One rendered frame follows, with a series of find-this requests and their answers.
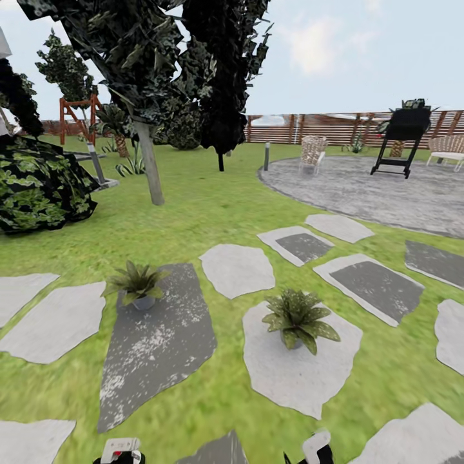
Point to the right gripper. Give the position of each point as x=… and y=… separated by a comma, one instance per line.
x=324, y=455

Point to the pot plant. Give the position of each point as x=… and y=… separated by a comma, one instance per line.
x=296, y=316
x=139, y=284

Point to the charcoal grill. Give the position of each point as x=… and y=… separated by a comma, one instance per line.
x=408, y=125

